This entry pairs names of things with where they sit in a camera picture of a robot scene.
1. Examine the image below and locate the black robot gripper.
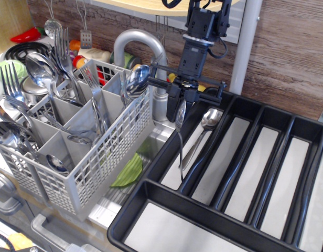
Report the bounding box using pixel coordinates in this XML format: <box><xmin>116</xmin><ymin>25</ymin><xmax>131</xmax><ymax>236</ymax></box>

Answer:
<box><xmin>147</xmin><ymin>39</ymin><xmax>226</xmax><ymax>122</ymax></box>

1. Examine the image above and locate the small steel spoon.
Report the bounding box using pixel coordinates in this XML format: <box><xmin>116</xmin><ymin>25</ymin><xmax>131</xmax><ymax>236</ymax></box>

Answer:
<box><xmin>175</xmin><ymin>99</ymin><xmax>186</xmax><ymax>181</ymax></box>

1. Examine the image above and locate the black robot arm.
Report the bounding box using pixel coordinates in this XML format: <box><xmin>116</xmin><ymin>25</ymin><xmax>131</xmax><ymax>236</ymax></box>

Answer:
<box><xmin>148</xmin><ymin>1</ymin><xmax>232</xmax><ymax>122</ymax></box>

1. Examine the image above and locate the steel spoon in tray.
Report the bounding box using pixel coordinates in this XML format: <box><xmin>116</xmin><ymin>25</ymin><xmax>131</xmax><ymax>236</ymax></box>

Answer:
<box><xmin>180</xmin><ymin>108</ymin><xmax>223</xmax><ymax>172</ymax></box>

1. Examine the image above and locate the black cutlery tray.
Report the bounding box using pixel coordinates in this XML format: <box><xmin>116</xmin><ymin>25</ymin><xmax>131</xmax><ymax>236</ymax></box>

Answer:
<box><xmin>107</xmin><ymin>92</ymin><xmax>323</xmax><ymax>251</ymax></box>

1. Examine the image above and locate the grey plastic cutlery basket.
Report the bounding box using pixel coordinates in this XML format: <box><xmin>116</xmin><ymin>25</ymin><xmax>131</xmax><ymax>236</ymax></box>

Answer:
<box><xmin>0</xmin><ymin>60</ymin><xmax>154</xmax><ymax>221</ymax></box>

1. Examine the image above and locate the large steel spoon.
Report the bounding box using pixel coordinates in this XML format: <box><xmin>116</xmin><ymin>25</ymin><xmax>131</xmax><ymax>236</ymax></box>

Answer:
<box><xmin>26</xmin><ymin>52</ymin><xmax>63</xmax><ymax>124</ymax></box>

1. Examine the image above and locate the small spoon front compartment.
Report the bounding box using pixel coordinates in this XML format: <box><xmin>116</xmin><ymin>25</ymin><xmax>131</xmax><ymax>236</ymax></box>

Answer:
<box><xmin>46</xmin><ymin>154</ymin><xmax>69</xmax><ymax>175</ymax></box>

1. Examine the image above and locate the yellow toy fruit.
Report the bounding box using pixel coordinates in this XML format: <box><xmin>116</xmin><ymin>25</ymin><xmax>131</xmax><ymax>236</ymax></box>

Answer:
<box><xmin>167</xmin><ymin>73</ymin><xmax>206</xmax><ymax>92</ymax></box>

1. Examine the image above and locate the silver kitchen faucet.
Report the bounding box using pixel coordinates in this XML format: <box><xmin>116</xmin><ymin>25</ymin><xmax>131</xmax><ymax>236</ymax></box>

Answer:
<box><xmin>113</xmin><ymin>29</ymin><xmax>168</xmax><ymax>121</ymax></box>

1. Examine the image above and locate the steel fork middle back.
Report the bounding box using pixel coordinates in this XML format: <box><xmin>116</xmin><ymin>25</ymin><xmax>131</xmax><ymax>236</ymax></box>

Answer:
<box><xmin>80</xmin><ymin>65</ymin><xmax>102</xmax><ymax>99</ymax></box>

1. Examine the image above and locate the white metal pole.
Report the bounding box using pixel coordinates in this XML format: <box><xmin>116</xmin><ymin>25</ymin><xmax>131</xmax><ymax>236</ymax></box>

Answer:
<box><xmin>229</xmin><ymin>0</ymin><xmax>263</xmax><ymax>95</ymax></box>

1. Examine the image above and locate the light wooden shelf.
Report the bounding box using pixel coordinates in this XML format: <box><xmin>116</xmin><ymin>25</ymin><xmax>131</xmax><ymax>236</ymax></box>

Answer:
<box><xmin>93</xmin><ymin>0</ymin><xmax>241</xmax><ymax>17</ymax></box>

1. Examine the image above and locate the green toy leaf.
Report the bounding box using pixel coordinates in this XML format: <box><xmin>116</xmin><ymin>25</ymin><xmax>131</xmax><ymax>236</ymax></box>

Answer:
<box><xmin>110</xmin><ymin>153</ymin><xmax>143</xmax><ymax>187</ymax></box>

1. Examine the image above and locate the hanging small spatula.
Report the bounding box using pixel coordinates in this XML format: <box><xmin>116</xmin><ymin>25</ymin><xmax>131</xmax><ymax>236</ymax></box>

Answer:
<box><xmin>76</xmin><ymin>1</ymin><xmax>92</xmax><ymax>49</ymax></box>

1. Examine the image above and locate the steel fork tall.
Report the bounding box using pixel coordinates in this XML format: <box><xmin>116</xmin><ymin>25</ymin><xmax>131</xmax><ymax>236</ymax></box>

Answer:
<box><xmin>55</xmin><ymin>28</ymin><xmax>86</xmax><ymax>104</ymax></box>

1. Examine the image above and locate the hanging steel skimmer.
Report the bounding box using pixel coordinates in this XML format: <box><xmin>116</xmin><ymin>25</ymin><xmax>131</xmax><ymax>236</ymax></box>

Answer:
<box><xmin>44</xmin><ymin>1</ymin><xmax>62</xmax><ymax>39</ymax></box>

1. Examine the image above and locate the small steel pot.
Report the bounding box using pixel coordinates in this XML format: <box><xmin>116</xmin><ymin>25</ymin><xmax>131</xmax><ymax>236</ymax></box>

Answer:
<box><xmin>21</xmin><ymin>77</ymin><xmax>48</xmax><ymax>106</ymax></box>

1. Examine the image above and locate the red toy pepper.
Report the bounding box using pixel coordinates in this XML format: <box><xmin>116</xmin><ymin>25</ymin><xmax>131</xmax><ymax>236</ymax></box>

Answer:
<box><xmin>10</xmin><ymin>27</ymin><xmax>45</xmax><ymax>43</ymax></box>

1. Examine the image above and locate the green toy cabbage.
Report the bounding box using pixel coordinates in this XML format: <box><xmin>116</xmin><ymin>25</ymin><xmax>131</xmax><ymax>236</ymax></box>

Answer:
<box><xmin>0</xmin><ymin>59</ymin><xmax>28</xmax><ymax>81</ymax></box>

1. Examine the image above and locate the black stove burner coil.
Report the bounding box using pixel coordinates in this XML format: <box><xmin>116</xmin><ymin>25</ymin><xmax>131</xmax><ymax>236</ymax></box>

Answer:
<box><xmin>2</xmin><ymin>42</ymin><xmax>49</xmax><ymax>64</ymax></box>

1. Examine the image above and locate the steel fork lower left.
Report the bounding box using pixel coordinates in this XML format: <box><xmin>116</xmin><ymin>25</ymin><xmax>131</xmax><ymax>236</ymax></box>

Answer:
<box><xmin>0</xmin><ymin>122</ymin><xmax>40</xmax><ymax>161</ymax></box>

